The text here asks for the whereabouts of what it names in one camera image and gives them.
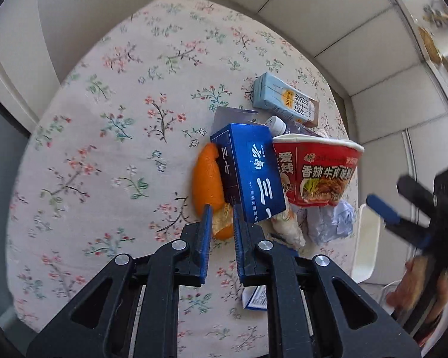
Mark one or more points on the stained tissue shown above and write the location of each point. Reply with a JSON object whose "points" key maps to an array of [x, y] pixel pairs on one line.
{"points": [[287, 227]]}

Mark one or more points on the red instant noodle cup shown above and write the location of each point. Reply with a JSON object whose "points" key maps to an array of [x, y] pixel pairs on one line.
{"points": [[321, 171]]}

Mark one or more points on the clear plastic bottle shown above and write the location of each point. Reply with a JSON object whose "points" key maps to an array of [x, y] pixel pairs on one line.
{"points": [[276, 123]]}

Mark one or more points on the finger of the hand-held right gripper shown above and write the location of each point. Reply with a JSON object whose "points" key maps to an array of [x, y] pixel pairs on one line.
{"points": [[382, 207], [414, 191]]}

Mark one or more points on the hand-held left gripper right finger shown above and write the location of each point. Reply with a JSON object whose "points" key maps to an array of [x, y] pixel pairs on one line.
{"points": [[240, 242]]}

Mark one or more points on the white kitchen cabinets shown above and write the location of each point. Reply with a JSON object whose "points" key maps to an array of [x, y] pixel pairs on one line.
{"points": [[321, 18]]}

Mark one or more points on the person's right hand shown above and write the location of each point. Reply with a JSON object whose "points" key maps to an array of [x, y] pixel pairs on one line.
{"points": [[410, 272]]}

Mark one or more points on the small blue white box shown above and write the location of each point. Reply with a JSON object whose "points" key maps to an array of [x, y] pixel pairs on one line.
{"points": [[254, 298]]}

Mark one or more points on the white plastic bin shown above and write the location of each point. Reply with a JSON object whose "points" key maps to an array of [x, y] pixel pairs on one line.
{"points": [[366, 246]]}

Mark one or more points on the bluish crumpled paper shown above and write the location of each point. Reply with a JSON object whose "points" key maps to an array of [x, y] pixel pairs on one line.
{"points": [[332, 223]]}

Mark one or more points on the blue cardboard box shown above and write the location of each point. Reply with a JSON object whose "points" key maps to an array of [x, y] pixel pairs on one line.
{"points": [[246, 164]]}

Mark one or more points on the orange peel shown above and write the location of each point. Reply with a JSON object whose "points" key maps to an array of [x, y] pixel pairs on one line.
{"points": [[207, 179]]}

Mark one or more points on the woven basket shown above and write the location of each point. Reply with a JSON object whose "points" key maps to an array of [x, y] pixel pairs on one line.
{"points": [[431, 46]]}

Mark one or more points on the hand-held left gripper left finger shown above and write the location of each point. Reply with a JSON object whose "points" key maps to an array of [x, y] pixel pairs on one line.
{"points": [[205, 238]]}

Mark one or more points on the light blue drink carton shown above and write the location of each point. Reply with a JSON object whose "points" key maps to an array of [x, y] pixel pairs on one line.
{"points": [[276, 95]]}

